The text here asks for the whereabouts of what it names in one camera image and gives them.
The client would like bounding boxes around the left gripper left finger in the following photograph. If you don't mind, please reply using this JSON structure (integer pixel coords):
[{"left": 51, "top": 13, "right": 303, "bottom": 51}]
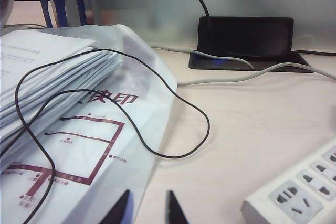
[{"left": 101, "top": 189, "right": 132, "bottom": 224}]

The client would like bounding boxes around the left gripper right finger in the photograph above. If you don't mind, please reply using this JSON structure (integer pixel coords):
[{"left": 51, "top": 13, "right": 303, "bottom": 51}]
[{"left": 165, "top": 190, "right": 190, "bottom": 224}]

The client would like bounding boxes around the white power strip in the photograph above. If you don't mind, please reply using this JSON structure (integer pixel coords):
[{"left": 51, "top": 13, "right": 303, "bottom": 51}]
[{"left": 240, "top": 137, "right": 336, "bottom": 224}]

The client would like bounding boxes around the white printed plastic bag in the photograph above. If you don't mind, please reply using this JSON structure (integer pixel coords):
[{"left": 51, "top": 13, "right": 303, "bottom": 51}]
[{"left": 0, "top": 23, "right": 179, "bottom": 224}]

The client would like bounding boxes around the white paper stack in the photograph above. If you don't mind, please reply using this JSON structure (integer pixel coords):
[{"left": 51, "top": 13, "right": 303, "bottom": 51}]
[{"left": 0, "top": 29, "right": 123, "bottom": 162}]

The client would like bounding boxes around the black desk socket box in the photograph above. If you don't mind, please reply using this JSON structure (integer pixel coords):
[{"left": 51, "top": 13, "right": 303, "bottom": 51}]
[{"left": 188, "top": 16, "right": 314, "bottom": 74}]

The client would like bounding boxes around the thin black cable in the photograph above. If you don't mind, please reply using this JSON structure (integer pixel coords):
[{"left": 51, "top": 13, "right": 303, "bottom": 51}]
[{"left": 14, "top": 48, "right": 211, "bottom": 224}]

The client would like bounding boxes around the grey power strip cable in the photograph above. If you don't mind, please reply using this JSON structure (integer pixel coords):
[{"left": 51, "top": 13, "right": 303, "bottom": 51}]
[{"left": 151, "top": 45, "right": 336, "bottom": 86}]

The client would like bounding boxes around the thick black cable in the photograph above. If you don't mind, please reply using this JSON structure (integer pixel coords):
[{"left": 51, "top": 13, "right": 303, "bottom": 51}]
[{"left": 164, "top": 0, "right": 218, "bottom": 51}]

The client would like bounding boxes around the black cable with connector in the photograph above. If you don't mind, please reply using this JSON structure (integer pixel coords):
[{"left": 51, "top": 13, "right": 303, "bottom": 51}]
[{"left": 291, "top": 49, "right": 336, "bottom": 57}]

